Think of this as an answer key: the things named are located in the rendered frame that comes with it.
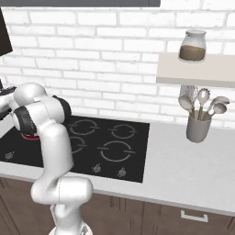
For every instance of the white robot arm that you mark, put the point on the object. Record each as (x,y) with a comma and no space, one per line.
(56,147)

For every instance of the grey utensil pot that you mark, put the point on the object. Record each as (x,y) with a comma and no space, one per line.
(198,130)

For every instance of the hob knob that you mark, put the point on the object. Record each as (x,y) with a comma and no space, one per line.
(97,168)
(122,173)

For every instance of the red pot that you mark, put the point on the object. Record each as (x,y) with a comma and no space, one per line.
(30,136)

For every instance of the dark grey range hood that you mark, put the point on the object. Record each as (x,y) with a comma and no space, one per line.
(79,3)

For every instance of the glass jar with brown contents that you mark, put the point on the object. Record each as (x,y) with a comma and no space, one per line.
(192,49)

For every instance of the black wall appliance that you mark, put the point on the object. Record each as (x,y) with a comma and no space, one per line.
(4,36)

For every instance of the dark wood cupboard door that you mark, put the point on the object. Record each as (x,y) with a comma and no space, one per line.
(116,218)
(21,208)

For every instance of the pale wall shelf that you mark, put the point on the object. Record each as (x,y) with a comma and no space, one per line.
(195,72)

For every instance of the black hob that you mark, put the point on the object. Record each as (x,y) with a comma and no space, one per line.
(122,147)

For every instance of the dark wood drawer front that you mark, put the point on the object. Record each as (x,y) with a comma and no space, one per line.
(195,226)

